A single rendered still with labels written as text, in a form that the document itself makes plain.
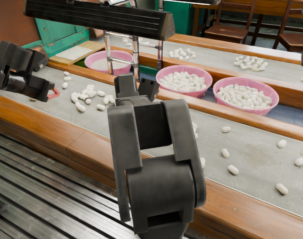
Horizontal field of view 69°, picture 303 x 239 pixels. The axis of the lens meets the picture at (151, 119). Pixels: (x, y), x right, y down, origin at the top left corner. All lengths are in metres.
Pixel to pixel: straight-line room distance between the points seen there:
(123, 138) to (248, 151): 0.59
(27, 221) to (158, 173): 0.56
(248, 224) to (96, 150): 0.46
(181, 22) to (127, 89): 3.06
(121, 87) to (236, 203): 0.40
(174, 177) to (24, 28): 1.16
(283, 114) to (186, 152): 0.92
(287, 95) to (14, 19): 1.30
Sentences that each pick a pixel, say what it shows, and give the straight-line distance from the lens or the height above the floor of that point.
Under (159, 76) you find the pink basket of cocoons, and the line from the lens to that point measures 1.11.
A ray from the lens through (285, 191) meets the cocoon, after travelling 0.70.
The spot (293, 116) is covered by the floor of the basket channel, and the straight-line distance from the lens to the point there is 1.14.
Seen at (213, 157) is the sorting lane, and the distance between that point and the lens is 0.72.
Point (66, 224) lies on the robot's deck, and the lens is 0.70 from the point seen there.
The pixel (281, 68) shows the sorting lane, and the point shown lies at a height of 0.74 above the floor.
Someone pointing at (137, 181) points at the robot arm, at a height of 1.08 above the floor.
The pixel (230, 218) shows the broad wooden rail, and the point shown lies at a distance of 0.59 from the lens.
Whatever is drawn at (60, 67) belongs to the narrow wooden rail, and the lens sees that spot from 1.27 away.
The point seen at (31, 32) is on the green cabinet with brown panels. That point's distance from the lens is 1.32.
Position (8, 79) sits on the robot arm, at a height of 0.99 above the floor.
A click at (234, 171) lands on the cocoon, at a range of 0.69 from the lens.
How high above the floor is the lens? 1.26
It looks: 39 degrees down
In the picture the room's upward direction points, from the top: straight up
